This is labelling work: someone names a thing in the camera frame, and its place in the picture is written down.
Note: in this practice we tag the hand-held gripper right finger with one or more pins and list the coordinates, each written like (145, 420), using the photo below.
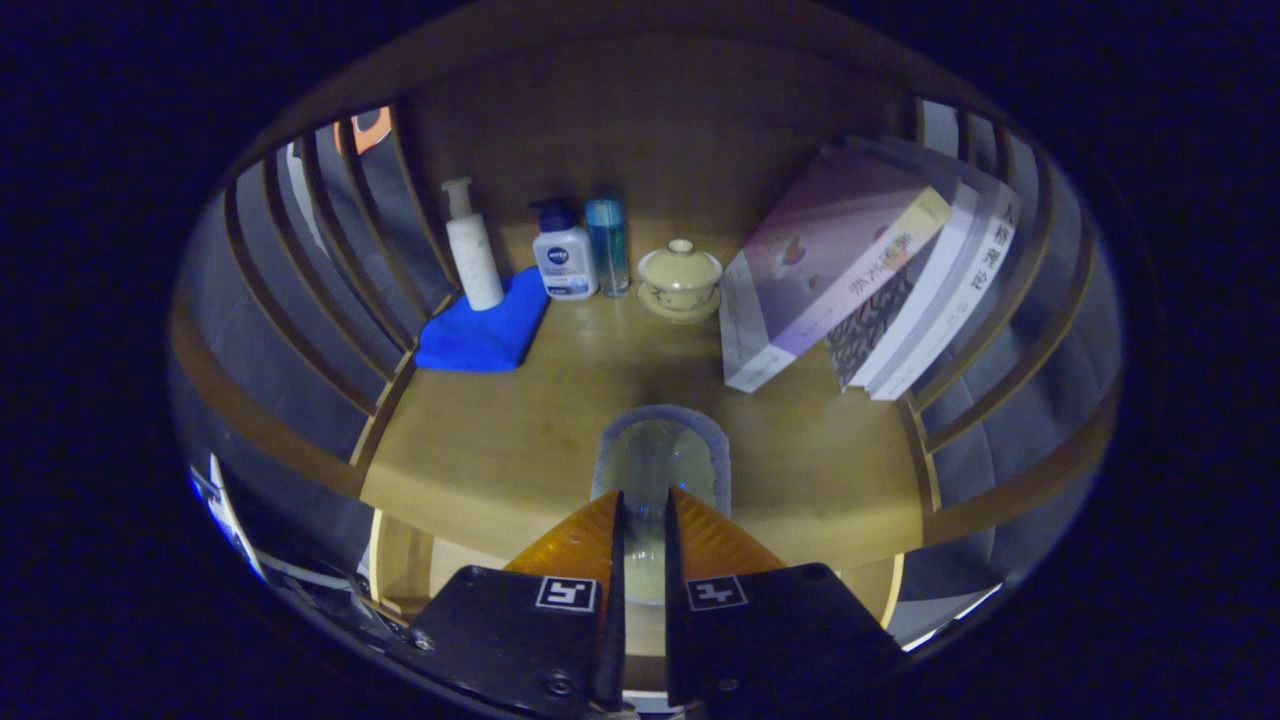
(780, 635)

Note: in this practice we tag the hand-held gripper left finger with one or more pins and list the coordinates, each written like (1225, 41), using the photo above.
(500, 635)

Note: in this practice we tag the yellow grey sponge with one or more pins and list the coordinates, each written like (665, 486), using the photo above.
(660, 460)

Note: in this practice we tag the wooden countertop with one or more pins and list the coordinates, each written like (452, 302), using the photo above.
(500, 440)

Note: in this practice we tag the wooden cabinet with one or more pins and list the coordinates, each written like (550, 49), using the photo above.
(650, 130)

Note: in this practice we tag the blue cloth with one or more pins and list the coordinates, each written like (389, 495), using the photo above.
(480, 335)

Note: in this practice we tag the cream lidded tea cup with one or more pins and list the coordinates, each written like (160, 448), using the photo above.
(680, 280)

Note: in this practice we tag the purple book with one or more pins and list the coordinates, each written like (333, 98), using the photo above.
(820, 260)

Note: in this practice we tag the white pump bottle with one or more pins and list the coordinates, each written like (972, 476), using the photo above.
(475, 258)

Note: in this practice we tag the white blue lotion bottle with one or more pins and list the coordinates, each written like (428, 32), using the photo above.
(565, 262)

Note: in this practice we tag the white book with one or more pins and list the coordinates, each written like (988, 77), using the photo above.
(975, 270)
(935, 270)

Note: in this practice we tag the teal bottle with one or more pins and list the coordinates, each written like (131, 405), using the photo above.
(608, 245)

